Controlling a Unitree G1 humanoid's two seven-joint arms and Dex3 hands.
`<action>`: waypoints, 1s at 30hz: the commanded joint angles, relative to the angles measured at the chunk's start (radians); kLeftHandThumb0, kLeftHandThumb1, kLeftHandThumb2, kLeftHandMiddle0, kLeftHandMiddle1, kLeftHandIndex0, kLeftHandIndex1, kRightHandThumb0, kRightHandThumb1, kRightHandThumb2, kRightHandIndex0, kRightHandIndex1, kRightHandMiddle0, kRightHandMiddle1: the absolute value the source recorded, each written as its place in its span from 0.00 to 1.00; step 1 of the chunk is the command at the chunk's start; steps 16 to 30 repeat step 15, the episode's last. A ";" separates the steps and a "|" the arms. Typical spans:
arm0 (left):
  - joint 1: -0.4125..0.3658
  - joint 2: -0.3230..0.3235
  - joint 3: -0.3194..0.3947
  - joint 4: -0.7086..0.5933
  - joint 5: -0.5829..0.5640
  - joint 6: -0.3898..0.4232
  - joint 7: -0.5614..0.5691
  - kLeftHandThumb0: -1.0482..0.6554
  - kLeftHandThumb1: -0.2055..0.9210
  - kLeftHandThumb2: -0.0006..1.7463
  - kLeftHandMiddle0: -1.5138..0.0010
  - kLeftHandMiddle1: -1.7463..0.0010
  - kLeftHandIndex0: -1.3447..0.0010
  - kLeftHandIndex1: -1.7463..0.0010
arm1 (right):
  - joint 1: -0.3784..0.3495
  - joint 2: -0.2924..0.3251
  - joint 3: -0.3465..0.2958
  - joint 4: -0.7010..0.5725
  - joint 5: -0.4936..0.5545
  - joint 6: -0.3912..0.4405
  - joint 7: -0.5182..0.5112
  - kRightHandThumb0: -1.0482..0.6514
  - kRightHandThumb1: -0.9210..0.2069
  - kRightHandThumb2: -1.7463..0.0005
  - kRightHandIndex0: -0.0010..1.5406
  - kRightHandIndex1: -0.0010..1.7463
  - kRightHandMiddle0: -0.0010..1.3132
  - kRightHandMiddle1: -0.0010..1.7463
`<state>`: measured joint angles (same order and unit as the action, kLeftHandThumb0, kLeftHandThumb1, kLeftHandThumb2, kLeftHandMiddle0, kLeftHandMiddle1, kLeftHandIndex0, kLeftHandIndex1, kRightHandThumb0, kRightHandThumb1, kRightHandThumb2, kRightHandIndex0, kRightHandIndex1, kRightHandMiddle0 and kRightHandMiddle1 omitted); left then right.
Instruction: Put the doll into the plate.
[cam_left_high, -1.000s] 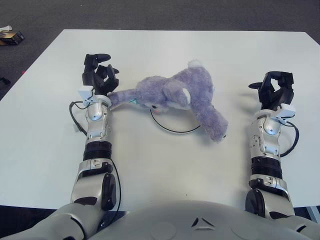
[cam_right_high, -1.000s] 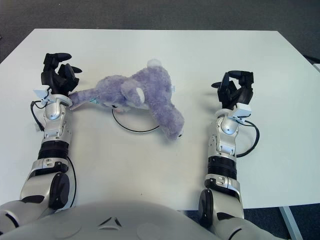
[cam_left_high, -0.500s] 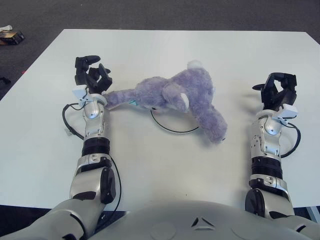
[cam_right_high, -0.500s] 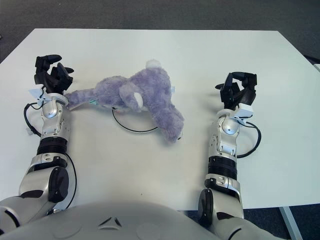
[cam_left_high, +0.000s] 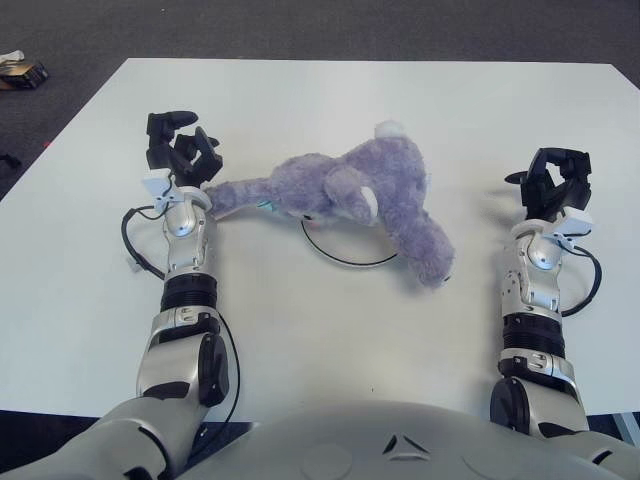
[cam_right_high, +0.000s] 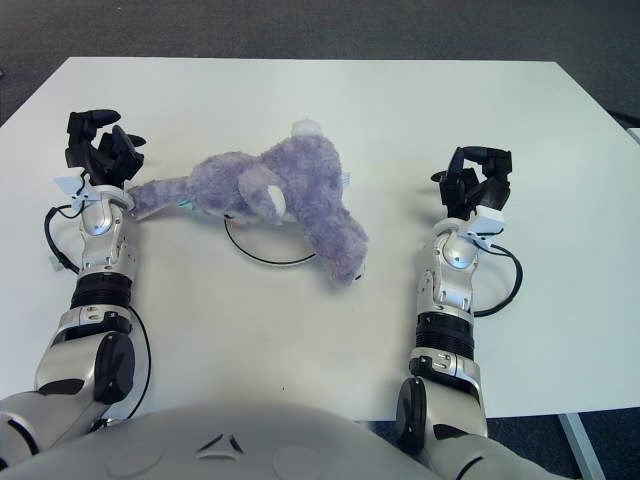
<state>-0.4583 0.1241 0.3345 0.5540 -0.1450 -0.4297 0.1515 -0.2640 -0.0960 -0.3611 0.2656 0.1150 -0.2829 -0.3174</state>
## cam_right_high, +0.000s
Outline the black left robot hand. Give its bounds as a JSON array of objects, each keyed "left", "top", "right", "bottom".
[{"left": 63, "top": 108, "right": 148, "bottom": 190}]

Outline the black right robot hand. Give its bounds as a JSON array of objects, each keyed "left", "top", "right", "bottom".
[{"left": 432, "top": 144, "right": 514, "bottom": 221}]

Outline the purple plush bunny doll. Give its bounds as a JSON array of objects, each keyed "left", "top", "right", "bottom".
[{"left": 127, "top": 118, "right": 370, "bottom": 287}]

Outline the white plate with black rim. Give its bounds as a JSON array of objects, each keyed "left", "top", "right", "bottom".
[{"left": 223, "top": 217, "right": 319, "bottom": 266}]

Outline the grey table leg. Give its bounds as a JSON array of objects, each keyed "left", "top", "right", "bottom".
[{"left": 558, "top": 413, "right": 601, "bottom": 480}]

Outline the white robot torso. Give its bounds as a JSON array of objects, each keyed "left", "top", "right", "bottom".
[{"left": 9, "top": 399, "right": 441, "bottom": 480}]

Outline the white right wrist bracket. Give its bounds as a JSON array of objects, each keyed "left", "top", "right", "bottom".
[{"left": 433, "top": 209, "right": 505, "bottom": 251}]

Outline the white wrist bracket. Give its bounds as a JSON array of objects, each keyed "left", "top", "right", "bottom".
[
  {"left": 54, "top": 172, "right": 135, "bottom": 211},
  {"left": 433, "top": 209, "right": 505, "bottom": 251}
]

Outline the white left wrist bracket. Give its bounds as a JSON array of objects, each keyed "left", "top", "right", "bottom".
[{"left": 54, "top": 172, "right": 135, "bottom": 211}]

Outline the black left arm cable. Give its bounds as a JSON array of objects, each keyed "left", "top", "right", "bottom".
[{"left": 43, "top": 202, "right": 152, "bottom": 419}]

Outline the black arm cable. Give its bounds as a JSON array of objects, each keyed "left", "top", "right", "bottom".
[
  {"left": 472, "top": 243, "right": 525, "bottom": 317},
  {"left": 43, "top": 202, "right": 152, "bottom": 419}
]

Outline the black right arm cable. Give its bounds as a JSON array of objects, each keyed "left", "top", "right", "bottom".
[{"left": 472, "top": 243, "right": 525, "bottom": 317}]

